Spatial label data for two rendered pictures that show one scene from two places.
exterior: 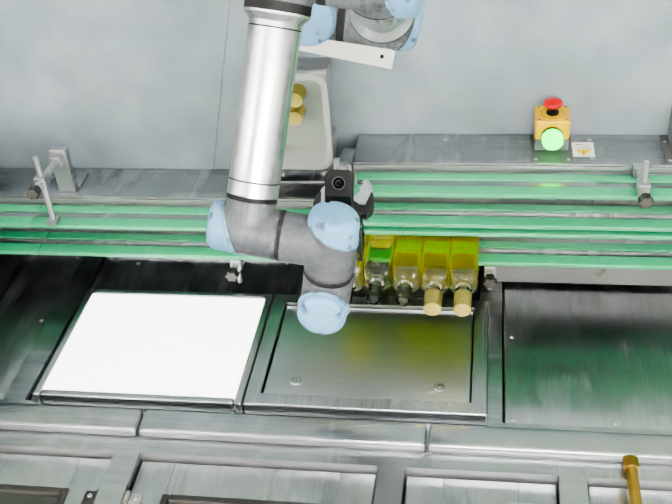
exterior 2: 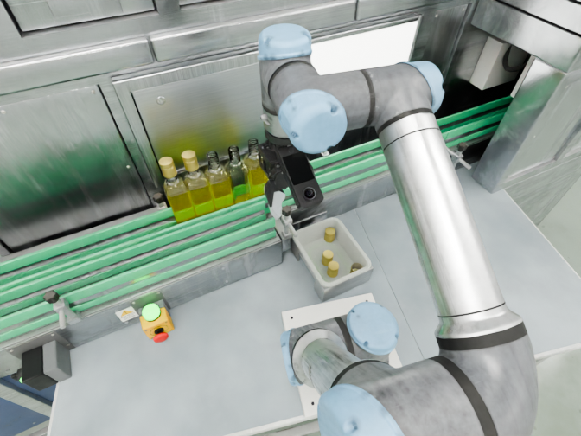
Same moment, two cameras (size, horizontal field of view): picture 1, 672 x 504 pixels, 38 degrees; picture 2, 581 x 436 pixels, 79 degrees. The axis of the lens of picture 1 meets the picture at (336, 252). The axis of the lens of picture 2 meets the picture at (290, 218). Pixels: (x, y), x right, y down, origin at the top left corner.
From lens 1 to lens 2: 1.01 m
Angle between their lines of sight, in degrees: 8
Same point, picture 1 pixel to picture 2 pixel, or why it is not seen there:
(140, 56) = not seen: hidden behind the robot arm
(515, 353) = (119, 154)
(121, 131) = not seen: hidden behind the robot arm
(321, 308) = (289, 38)
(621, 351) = (39, 182)
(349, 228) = (300, 116)
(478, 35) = (233, 362)
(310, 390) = (252, 70)
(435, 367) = (170, 118)
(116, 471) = not seen: outside the picture
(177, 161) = (376, 205)
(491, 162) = (188, 278)
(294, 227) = (356, 101)
